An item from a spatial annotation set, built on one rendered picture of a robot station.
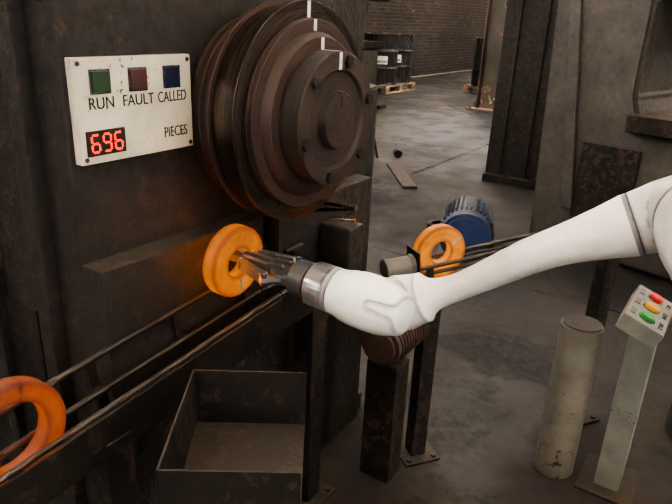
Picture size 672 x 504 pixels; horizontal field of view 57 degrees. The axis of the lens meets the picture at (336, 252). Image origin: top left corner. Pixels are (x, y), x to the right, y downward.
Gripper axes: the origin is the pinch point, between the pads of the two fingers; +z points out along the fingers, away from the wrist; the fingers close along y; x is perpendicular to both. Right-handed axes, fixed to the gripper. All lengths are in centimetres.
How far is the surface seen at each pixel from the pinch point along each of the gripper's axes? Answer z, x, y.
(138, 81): 11.4, 34.8, -13.8
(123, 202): 12.8, 12.2, -17.4
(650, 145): -44, -10, 282
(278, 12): -0.9, 48.0, 10.4
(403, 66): 475, -64, 991
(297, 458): -33.4, -22.6, -20.1
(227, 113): 0.5, 29.6, -2.0
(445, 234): -21, -7, 64
